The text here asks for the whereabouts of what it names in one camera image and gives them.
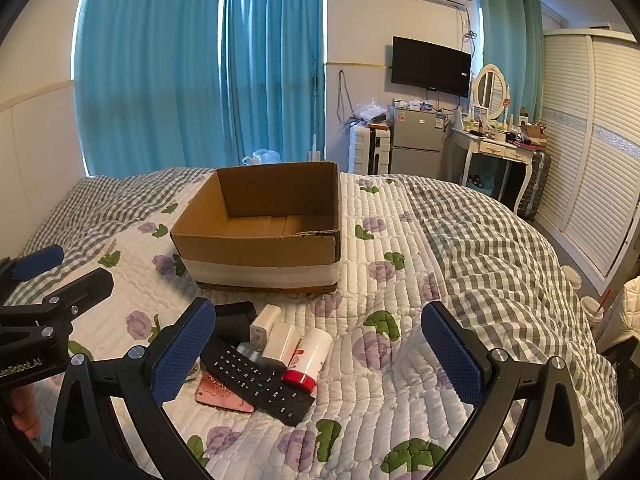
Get hanging dark cable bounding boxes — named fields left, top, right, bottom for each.
left=336, top=71, right=351, bottom=126

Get black rectangular case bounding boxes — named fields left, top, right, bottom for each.
left=214, top=301, right=258, bottom=348

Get oval white mirror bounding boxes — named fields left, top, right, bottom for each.
left=472, top=64, right=507, bottom=121

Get white ribbed suitcase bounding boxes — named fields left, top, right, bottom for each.
left=348, top=125, right=392, bottom=176

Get white charger adapter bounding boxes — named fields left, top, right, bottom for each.
left=248, top=304, right=282, bottom=353

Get pink patterned card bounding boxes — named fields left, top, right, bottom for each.
left=195, top=374, right=256, bottom=414

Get clear plastic bag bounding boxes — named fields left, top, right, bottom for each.
left=352, top=102, right=391, bottom=126

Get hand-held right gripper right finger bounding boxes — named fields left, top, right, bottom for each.
left=420, top=301, right=587, bottom=480

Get grey suitcase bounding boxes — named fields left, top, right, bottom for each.
left=516, top=150, right=552, bottom=221

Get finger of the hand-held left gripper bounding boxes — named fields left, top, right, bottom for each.
left=0, top=267, right=115, bottom=358
left=0, top=244, right=66, bottom=306

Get silver small fridge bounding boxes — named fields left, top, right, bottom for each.
left=389, top=106, right=446, bottom=178

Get white dressing table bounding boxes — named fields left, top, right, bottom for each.
left=446, top=127, right=538, bottom=218

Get white bottle with red cap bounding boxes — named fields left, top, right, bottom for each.
left=281, top=328, right=334, bottom=393

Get black wall television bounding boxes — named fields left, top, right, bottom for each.
left=391, top=36, right=472, bottom=99

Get person's left hand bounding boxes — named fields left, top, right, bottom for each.
left=9, top=384, right=44, bottom=441

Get narrow teal curtain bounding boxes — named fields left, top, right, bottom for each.
left=475, top=0, right=545, bottom=128

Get black remote control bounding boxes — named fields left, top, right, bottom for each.
left=200, top=335, right=317, bottom=427

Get plastic cup with red straw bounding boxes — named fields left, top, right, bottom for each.
left=582, top=289, right=614, bottom=330

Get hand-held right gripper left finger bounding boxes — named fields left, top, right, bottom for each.
left=50, top=297, right=217, bottom=480

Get wide blue curtain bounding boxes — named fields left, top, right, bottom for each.
left=74, top=0, right=225, bottom=178
left=219, top=0, right=326, bottom=165

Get white plastic bag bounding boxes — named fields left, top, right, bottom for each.
left=242, top=150, right=282, bottom=166

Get white slatted wardrobe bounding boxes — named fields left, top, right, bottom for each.
left=520, top=27, right=640, bottom=288

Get white quilted cloth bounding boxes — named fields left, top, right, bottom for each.
left=597, top=275, right=640, bottom=356

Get white cylindrical container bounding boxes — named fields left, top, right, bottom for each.
left=261, top=323, right=302, bottom=367

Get small brown cardboard box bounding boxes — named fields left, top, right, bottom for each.
left=520, top=122, right=548, bottom=146

